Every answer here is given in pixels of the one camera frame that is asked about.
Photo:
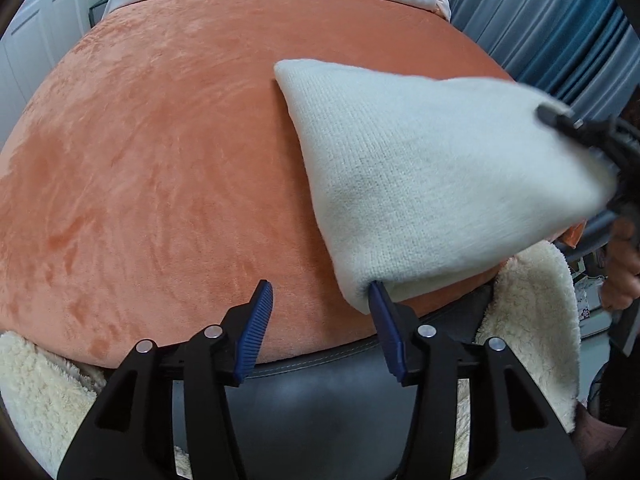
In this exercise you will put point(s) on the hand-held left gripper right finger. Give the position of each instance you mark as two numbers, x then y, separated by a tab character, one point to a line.
387	330

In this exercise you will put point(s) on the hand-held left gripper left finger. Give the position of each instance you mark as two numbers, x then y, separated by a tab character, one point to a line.
255	330

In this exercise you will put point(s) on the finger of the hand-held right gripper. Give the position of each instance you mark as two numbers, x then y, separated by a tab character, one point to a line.
600	227
560	119

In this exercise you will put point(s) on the cream knit cardigan red buttons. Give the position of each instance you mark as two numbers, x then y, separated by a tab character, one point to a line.
425	170

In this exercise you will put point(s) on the person's right hand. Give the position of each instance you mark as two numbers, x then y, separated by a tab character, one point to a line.
625	260

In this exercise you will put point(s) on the floral patterned mat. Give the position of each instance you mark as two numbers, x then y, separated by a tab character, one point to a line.
590	305

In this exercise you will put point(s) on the blue grey curtain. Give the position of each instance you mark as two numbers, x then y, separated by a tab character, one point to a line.
550	20

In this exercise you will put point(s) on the white fluffy fleece blanket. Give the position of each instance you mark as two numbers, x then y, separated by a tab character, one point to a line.
535	320
35	385

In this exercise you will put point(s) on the orange plush blanket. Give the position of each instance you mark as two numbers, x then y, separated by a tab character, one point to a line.
150	160

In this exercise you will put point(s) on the person's leg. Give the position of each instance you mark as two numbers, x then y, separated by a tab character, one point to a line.
597	435

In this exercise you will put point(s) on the dark nightstand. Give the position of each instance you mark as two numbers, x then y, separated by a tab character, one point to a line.
102	15

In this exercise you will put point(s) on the white wardrobe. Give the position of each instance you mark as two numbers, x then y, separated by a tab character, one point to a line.
40	25

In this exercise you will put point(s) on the grey leather bed frame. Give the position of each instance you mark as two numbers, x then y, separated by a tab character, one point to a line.
325	410

